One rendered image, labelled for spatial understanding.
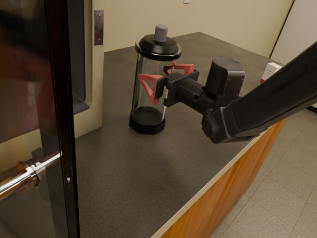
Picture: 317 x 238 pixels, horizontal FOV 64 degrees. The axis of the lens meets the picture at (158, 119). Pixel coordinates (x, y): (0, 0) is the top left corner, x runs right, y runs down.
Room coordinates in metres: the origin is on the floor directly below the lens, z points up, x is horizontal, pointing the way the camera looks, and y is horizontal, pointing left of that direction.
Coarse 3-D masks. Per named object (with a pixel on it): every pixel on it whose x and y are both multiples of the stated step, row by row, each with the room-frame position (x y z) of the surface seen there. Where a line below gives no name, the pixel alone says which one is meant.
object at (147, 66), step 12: (180, 48) 0.58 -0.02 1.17; (144, 60) 0.53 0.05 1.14; (156, 60) 0.52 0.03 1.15; (168, 60) 0.52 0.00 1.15; (144, 72) 0.53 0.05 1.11; (156, 72) 0.52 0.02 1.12; (168, 72) 0.54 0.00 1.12; (144, 96) 0.52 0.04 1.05; (132, 108) 0.55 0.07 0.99; (144, 108) 0.52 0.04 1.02; (156, 108) 0.53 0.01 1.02; (144, 120) 0.52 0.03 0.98; (156, 120) 0.53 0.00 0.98
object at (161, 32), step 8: (160, 32) 0.55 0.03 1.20; (144, 40) 0.55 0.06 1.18; (152, 40) 0.55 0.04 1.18; (160, 40) 0.55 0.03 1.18; (168, 40) 0.57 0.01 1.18; (144, 48) 0.53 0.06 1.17; (152, 48) 0.53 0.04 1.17; (160, 48) 0.53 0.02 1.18; (168, 48) 0.54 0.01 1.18; (176, 48) 0.55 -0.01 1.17
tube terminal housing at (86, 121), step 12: (84, 0) 0.51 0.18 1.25; (96, 0) 0.50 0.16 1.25; (84, 12) 0.51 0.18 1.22; (84, 24) 0.51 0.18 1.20; (84, 36) 0.51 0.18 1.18; (96, 48) 0.50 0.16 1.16; (96, 60) 0.51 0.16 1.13; (96, 72) 0.51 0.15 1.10; (96, 84) 0.51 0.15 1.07; (96, 96) 0.51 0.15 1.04; (96, 108) 0.51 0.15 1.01; (84, 120) 0.48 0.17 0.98; (96, 120) 0.51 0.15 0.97; (84, 132) 0.48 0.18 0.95
